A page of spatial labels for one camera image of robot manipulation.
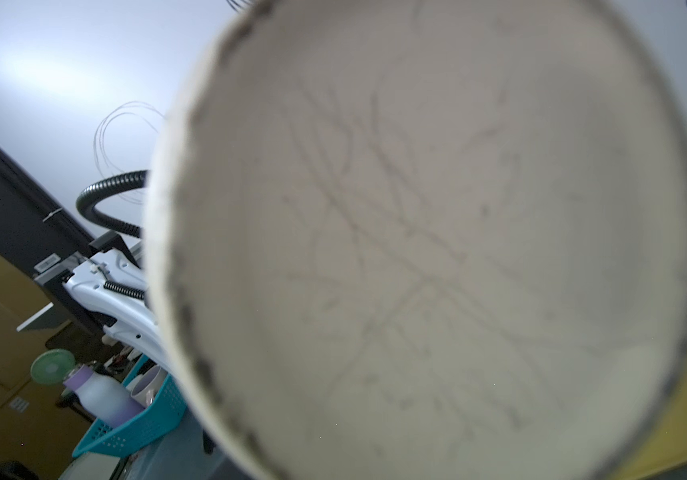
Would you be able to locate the beige speckled mug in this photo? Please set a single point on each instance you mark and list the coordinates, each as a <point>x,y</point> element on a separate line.
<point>423,240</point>

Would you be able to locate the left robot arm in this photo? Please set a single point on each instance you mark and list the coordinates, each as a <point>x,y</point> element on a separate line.
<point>105,292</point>

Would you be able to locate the purple white bottle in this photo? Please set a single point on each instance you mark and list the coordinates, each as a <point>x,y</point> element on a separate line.
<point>103,396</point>

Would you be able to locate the teal plastic basket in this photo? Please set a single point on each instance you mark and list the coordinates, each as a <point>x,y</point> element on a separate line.
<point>164,406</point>

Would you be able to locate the green round lid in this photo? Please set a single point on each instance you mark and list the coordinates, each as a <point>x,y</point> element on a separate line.
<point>52,367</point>

